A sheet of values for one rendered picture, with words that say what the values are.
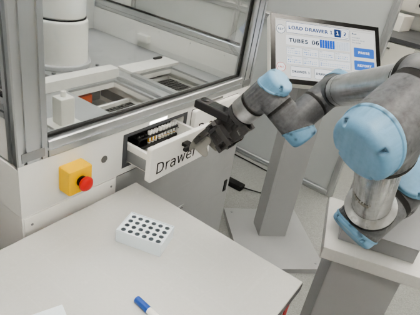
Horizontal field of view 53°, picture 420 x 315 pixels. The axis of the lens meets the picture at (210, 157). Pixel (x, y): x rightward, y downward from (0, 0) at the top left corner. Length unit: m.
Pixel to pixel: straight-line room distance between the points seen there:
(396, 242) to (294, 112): 0.48
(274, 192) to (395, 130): 1.59
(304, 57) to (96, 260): 1.24
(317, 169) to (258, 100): 1.95
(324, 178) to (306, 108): 1.93
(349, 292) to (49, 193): 0.90
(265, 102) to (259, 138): 2.07
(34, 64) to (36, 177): 0.28
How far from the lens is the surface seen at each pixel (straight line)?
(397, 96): 0.69
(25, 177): 1.07
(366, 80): 0.90
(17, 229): 1.17
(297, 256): 2.33
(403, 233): 1.29
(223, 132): 1.13
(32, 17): 0.94
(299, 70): 1.85
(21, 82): 0.97
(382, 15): 2.63
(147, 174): 1.21
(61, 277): 1.03
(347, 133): 0.68
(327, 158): 2.90
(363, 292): 1.39
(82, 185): 1.09
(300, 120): 1.04
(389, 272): 1.28
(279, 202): 2.26
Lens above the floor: 1.49
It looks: 29 degrees down
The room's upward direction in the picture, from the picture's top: 10 degrees clockwise
